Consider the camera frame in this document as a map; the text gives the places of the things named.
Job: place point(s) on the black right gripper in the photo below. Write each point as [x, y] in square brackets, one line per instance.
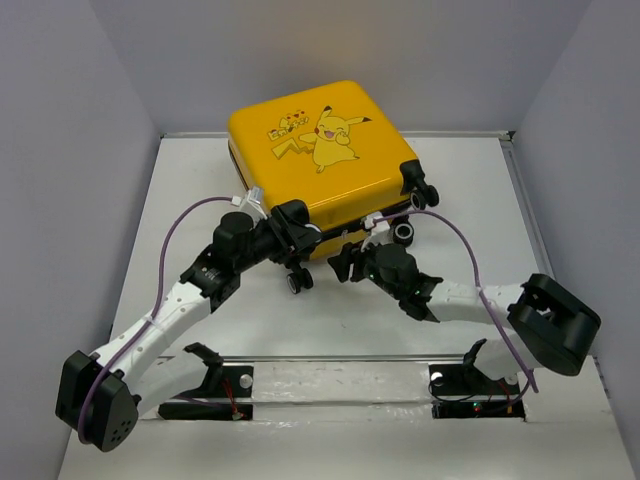
[352, 252]

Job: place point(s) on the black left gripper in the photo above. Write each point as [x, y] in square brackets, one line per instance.
[295, 236]

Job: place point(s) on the yellow hard-shell suitcase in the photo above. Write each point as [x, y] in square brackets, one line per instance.
[333, 148]

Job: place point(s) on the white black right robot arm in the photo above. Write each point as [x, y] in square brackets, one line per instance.
[541, 325]

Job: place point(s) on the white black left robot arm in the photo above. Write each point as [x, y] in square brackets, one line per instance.
[96, 395]

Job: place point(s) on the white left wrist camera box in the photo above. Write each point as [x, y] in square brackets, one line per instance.
[251, 203]

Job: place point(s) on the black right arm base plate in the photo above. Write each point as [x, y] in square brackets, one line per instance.
[461, 391]

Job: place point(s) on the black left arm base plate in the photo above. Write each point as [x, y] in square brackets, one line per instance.
[225, 393]

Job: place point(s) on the metal table edge rail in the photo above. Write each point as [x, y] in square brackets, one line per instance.
[526, 208]

